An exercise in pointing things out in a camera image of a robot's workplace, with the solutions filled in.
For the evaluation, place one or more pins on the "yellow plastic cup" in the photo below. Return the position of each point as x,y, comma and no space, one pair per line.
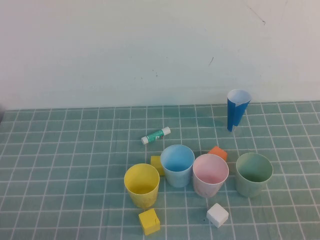
143,197

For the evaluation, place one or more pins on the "pink plastic cup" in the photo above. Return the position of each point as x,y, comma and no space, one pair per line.
207,190

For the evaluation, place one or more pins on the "green plastic cup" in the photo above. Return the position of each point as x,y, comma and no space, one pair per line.
250,190

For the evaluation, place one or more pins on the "green white glue stick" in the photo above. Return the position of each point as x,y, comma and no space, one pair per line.
155,135

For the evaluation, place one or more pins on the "yellow cube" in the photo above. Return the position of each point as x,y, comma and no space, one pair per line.
149,222
156,162

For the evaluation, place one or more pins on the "blue plastic cup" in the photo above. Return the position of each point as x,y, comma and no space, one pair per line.
176,178

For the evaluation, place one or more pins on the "orange cube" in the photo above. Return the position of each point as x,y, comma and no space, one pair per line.
217,151

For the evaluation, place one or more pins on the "blue paper cone cup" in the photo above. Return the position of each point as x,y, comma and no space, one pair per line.
233,112

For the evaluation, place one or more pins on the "white cube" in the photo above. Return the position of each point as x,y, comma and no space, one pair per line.
217,215

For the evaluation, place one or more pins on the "green checked tablecloth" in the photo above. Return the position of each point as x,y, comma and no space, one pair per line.
50,150

